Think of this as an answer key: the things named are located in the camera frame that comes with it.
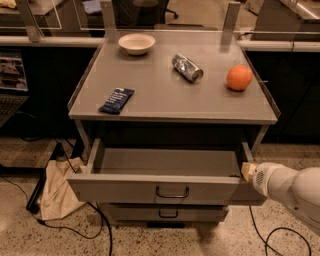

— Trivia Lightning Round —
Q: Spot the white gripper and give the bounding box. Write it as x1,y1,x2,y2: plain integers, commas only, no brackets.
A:
241,162,298,200

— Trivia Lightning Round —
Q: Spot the grey top drawer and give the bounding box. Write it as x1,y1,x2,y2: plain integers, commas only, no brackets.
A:
68,139,264,206

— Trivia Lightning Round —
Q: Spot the grey drawer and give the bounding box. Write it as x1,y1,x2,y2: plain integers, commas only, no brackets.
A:
68,139,264,206
106,204,228,222

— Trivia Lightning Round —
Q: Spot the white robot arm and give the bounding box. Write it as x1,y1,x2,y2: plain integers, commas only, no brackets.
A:
241,162,320,235

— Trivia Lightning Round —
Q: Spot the grey metal drawer cabinet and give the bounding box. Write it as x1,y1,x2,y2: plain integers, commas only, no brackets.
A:
66,29,282,229

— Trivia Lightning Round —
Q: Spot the grey bottom drawer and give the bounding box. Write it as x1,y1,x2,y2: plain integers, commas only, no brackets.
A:
106,204,228,222

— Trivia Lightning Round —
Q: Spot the orange fruit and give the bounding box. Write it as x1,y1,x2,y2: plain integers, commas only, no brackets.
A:
226,65,253,91

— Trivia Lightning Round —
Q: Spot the silver drink can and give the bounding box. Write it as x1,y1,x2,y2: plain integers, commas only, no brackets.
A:
172,53,204,84

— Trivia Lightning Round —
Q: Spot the dark blue snack bar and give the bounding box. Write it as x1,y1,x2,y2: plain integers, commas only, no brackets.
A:
98,88,135,115

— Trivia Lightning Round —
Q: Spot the white ceramic bowl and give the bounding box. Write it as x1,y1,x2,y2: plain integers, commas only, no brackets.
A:
118,33,156,56

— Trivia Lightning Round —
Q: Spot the beige cloth bag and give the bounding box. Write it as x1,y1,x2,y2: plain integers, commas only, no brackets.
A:
40,157,84,221

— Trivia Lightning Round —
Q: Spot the black office chair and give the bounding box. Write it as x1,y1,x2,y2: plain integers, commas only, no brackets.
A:
112,0,178,28

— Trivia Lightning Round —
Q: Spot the laptop on left shelf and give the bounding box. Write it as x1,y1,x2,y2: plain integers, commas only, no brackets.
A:
0,49,29,127

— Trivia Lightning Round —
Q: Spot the black cable right floor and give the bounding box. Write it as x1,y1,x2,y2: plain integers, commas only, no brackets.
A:
248,204,313,256

